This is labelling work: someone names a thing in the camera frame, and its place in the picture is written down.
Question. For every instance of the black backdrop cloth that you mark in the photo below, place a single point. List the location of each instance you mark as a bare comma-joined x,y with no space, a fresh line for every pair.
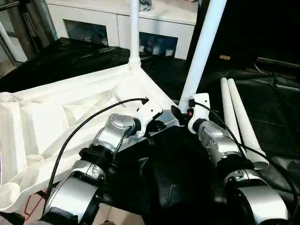
257,28

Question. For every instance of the white cabinet with glass doors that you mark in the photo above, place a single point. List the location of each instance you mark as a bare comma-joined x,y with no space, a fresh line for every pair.
93,14

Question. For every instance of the shiny object on cabinet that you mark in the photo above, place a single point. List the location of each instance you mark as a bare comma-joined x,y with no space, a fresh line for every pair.
146,5

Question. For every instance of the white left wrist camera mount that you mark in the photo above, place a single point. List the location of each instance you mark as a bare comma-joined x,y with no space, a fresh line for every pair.
150,110

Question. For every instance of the black mat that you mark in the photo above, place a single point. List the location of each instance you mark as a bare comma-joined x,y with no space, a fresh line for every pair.
269,117

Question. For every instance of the white plastic table top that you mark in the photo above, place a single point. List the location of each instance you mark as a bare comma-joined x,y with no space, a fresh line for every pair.
47,117

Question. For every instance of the white plastic table leg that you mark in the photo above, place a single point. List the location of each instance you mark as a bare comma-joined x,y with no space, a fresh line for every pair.
134,35
228,105
204,47
243,117

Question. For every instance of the small tan block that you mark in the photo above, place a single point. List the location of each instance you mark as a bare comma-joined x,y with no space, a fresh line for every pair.
225,57

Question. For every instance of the small white jar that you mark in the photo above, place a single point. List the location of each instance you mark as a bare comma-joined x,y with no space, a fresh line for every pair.
156,51
168,52
141,48

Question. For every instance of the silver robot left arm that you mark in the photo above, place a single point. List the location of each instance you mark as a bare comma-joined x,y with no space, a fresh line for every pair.
110,136

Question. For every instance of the beige curtain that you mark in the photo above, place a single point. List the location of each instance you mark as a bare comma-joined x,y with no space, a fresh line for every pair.
35,23

